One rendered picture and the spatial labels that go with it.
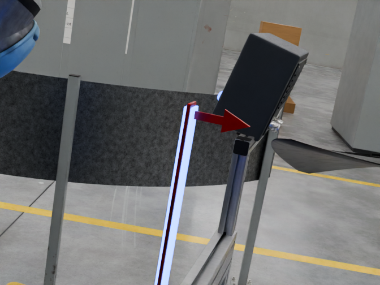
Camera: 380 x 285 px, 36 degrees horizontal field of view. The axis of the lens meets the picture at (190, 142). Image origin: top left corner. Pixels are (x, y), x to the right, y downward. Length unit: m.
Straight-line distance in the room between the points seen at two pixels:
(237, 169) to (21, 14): 0.57
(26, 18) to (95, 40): 5.89
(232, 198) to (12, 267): 1.83
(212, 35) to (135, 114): 2.57
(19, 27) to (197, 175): 1.80
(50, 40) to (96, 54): 0.54
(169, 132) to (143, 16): 4.27
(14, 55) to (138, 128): 1.58
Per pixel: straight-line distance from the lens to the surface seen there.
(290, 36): 8.61
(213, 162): 2.51
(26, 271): 2.82
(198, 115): 0.59
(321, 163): 0.66
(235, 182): 1.15
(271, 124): 1.20
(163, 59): 6.54
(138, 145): 2.32
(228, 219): 1.18
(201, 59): 4.79
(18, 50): 0.75
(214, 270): 1.02
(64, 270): 2.86
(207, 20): 4.78
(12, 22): 0.75
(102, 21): 6.62
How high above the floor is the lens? 1.29
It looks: 13 degrees down
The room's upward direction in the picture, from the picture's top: 10 degrees clockwise
